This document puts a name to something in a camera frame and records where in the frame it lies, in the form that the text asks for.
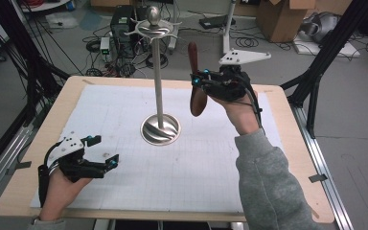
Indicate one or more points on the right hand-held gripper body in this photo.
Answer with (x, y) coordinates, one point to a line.
(233, 86)

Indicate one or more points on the white flat board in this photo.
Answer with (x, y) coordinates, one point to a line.
(345, 49)

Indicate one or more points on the black table clip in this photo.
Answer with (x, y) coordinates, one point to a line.
(19, 166)
(317, 178)

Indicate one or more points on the brown wooden spoon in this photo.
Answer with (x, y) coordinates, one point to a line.
(198, 103)

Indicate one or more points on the person's right hand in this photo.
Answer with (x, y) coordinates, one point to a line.
(242, 116)

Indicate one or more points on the silver metal hook stand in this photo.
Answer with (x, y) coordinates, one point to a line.
(158, 80)

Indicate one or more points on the small white box device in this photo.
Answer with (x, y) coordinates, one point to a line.
(104, 46)

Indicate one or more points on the grey bag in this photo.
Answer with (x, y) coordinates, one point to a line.
(322, 25)

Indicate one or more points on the large cardboard box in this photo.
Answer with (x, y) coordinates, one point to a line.
(281, 19)

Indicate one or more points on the white grid paper mat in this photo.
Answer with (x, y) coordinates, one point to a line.
(172, 179)

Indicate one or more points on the black computer tower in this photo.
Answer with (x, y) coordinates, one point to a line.
(121, 28)

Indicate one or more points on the aluminium rail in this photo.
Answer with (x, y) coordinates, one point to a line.
(0, 172)
(329, 198)

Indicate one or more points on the white stand pole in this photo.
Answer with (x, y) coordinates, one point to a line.
(228, 28)

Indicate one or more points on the black metal frame strut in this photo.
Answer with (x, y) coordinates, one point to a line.
(332, 48)
(19, 57)

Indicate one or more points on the person's left hand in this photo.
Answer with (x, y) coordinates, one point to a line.
(59, 198)

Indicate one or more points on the black flat device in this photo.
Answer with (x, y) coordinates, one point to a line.
(214, 21)

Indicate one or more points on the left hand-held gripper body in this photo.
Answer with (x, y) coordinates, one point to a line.
(65, 147)

